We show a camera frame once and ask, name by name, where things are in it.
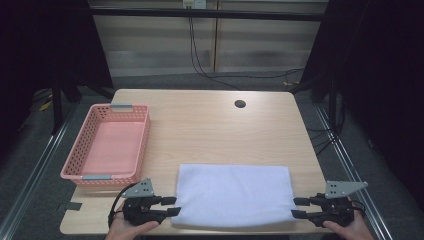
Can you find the black tape piece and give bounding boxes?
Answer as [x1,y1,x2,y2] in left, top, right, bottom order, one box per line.
[62,201,83,212]

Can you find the right hand-held gripper black cable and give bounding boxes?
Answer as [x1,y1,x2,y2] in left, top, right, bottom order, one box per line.
[350,199,367,215]

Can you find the person's left hand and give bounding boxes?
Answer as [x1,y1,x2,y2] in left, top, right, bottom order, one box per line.
[105,208,161,240]

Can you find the black curtain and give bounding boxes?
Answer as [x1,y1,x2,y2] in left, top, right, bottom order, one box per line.
[0,0,114,158]
[299,0,424,211]

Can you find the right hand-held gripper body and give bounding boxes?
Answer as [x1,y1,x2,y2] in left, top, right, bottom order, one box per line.
[308,180,369,229]

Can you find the metal floor rail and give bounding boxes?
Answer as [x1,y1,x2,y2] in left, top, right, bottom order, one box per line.
[0,109,76,240]
[313,104,393,240]

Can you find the black floor cables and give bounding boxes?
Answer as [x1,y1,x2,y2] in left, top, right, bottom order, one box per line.
[306,126,344,158]

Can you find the left hand-held gripper black cable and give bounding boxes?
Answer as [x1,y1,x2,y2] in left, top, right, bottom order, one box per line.
[107,182,138,228]

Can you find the white power outlet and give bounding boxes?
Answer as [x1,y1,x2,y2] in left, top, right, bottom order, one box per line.
[182,0,208,10]

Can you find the black metal stand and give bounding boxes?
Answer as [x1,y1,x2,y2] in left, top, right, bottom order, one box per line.
[311,74,346,134]
[49,76,83,136]

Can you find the small yellow object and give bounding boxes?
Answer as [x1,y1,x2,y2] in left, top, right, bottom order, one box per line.
[38,100,54,113]

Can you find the black horizontal bar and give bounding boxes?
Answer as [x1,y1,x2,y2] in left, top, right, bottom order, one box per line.
[89,8,329,22]

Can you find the hand-held gripper black cable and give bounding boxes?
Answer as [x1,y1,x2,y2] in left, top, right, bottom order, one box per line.
[107,182,138,228]
[350,199,367,215]

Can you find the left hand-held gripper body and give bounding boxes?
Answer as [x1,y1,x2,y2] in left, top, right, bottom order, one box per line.
[120,177,166,227]

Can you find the person's right hand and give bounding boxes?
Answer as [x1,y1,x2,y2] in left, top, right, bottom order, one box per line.
[322,209,368,240]

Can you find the white printed towel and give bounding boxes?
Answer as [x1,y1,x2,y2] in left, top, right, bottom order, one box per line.
[170,163,298,229]

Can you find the pink perforated plastic basket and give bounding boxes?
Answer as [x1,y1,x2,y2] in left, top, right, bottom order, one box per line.
[60,103,151,187]

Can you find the black wall cable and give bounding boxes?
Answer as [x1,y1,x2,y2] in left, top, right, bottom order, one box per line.
[188,15,305,91]

